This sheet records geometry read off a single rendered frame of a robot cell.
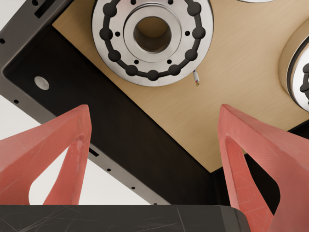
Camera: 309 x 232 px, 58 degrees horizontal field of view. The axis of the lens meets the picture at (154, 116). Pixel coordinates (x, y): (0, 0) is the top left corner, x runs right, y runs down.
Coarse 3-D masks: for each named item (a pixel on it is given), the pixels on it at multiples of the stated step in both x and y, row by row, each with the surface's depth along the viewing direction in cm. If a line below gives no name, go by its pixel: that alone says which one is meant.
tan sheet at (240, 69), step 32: (224, 0) 25; (288, 0) 25; (64, 32) 26; (160, 32) 26; (224, 32) 26; (256, 32) 26; (288, 32) 26; (96, 64) 28; (224, 64) 28; (256, 64) 28; (128, 96) 30; (160, 96) 30; (192, 96) 30; (224, 96) 30; (256, 96) 30; (288, 96) 30; (192, 128) 33; (288, 128) 33
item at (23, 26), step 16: (32, 0) 15; (48, 0) 17; (64, 0) 15; (16, 16) 16; (32, 16) 16; (48, 16) 16; (0, 32) 16; (16, 32) 16; (32, 32) 16; (0, 48) 17; (16, 48) 17; (0, 64) 17; (0, 80) 18; (16, 80) 19; (16, 96) 19; (32, 96) 19; (32, 112) 20; (48, 112) 20; (96, 144) 22; (96, 160) 22; (112, 160) 22; (112, 176) 23; (128, 176) 23; (144, 192) 24; (160, 192) 25
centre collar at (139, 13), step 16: (128, 16) 22; (144, 16) 22; (160, 16) 22; (176, 16) 22; (128, 32) 23; (176, 32) 23; (128, 48) 23; (144, 48) 24; (160, 48) 24; (176, 48) 23
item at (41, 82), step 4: (36, 76) 20; (36, 80) 20; (40, 80) 20; (44, 80) 21; (36, 84) 20; (40, 84) 20; (44, 84) 20; (48, 84) 21; (44, 88) 20; (48, 88) 21
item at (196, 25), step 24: (120, 0) 22; (144, 0) 22; (168, 0) 22; (192, 0) 22; (96, 24) 23; (120, 24) 23; (192, 24) 23; (96, 48) 24; (120, 48) 24; (192, 48) 24; (120, 72) 25; (144, 72) 25; (168, 72) 25
